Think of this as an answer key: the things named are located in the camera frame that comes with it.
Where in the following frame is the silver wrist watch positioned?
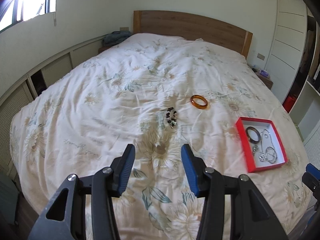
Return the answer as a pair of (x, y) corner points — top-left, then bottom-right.
(252, 144), (260, 156)

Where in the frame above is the purple tissue pack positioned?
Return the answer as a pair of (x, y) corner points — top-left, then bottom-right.
(259, 69), (269, 77)

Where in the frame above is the red object by wardrobe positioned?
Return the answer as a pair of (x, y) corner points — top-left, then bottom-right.
(283, 95), (297, 113)

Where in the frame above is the thin silver bangle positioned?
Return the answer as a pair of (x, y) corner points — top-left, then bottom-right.
(264, 146), (278, 164)

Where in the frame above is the dark brown bangle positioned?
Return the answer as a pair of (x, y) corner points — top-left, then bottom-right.
(245, 126), (261, 145)

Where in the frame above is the dark bag beside bed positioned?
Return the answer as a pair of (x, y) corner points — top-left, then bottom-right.
(103, 31), (132, 47)

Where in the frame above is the window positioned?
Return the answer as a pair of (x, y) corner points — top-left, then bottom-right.
(1, 0), (57, 31)

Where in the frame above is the white wardrobe door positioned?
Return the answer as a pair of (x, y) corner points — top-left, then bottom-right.
(265, 0), (308, 102)

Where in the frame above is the floral white bedspread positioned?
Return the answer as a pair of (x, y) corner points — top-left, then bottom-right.
(10, 34), (311, 239)

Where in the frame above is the low white wall cabinet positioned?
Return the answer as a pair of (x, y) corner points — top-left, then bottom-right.
(1, 36), (103, 179)

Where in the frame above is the wooden headboard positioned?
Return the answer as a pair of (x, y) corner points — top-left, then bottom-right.
(133, 10), (253, 57)

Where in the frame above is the amber orange bangle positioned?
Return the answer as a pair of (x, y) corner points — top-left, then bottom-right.
(190, 95), (208, 109)

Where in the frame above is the silver chain necklace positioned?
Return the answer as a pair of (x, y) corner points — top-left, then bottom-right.
(257, 129), (277, 163)

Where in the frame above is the dark beaded bracelet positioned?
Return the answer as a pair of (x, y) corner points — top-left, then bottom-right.
(165, 106), (179, 129)

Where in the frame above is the wooden nightstand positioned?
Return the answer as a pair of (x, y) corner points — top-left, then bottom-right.
(251, 67), (273, 89)

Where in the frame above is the red jewelry box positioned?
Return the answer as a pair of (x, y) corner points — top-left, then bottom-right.
(235, 117), (288, 173)

